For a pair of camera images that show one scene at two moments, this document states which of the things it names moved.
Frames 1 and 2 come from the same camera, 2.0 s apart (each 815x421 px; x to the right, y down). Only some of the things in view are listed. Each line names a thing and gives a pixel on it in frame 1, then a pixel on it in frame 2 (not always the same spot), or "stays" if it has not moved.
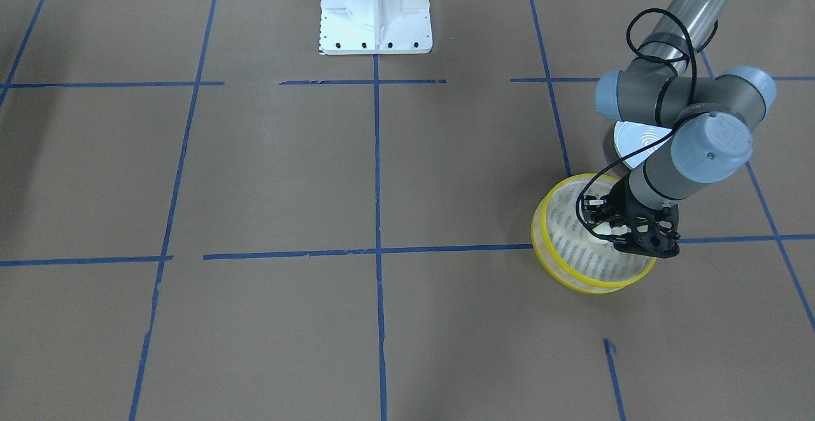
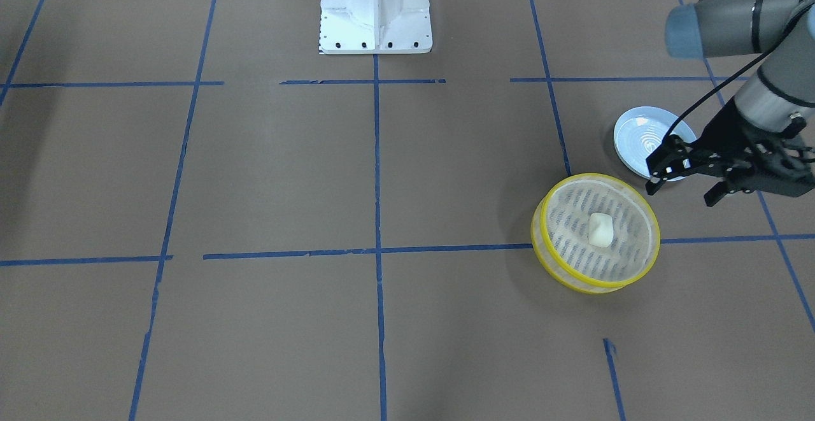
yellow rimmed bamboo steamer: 569,255 stays
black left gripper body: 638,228 → 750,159
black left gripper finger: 623,241 → 717,192
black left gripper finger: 596,211 → 672,156
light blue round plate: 629,136 stays
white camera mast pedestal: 375,8 stays
